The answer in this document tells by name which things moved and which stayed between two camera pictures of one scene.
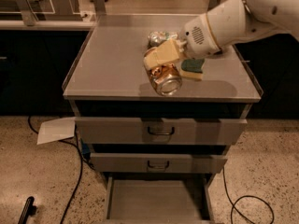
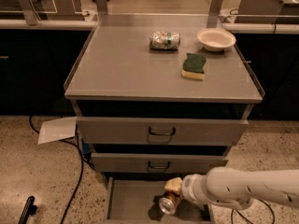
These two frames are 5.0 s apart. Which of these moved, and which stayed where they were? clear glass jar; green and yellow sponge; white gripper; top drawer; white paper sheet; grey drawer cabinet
Moved: white gripper; clear glass jar
Stayed: top drawer; white paper sheet; grey drawer cabinet; green and yellow sponge
